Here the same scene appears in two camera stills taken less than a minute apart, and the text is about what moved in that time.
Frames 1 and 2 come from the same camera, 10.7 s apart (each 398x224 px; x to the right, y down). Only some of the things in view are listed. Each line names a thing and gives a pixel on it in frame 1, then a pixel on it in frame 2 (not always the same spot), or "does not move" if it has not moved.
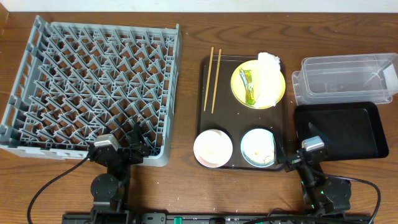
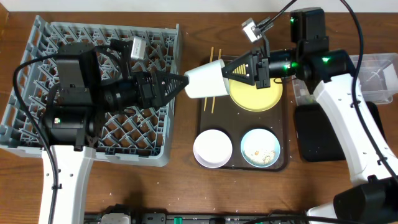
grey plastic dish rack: x=76 y=81 does not move
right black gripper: x=292 y=165 → x=249 y=60
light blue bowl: x=258 y=147 does not move
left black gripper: x=138 y=149 → x=155 y=81
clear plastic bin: x=360 y=79 does not move
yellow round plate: x=259 y=84 does not move
